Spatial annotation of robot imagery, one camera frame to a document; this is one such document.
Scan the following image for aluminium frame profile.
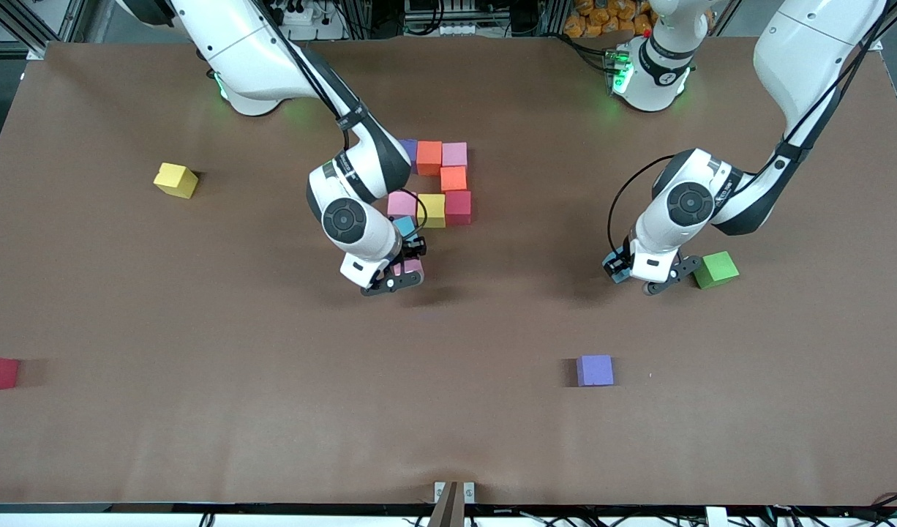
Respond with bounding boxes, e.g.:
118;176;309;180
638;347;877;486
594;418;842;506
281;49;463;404
0;0;91;61
856;0;897;52

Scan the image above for yellow foam cube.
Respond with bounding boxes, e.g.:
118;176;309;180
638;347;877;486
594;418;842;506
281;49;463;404
153;162;200;200
417;193;447;228

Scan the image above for green foam cube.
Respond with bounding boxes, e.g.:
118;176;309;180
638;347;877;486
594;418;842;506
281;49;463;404
694;250;740;290

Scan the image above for brown tapered post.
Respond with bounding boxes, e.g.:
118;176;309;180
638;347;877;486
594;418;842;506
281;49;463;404
427;481;466;527

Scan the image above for brown table cover sheet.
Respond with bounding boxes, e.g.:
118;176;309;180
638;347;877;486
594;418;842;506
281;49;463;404
0;35;897;507

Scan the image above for silver metal mounting bracket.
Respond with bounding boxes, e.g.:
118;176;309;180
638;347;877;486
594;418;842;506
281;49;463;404
434;481;476;505

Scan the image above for white power strip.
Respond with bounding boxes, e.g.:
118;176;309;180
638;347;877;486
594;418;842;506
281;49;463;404
406;20;493;37
273;2;332;27

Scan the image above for orange fruit net bag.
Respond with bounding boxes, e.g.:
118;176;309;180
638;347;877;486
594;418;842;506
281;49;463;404
563;0;656;39

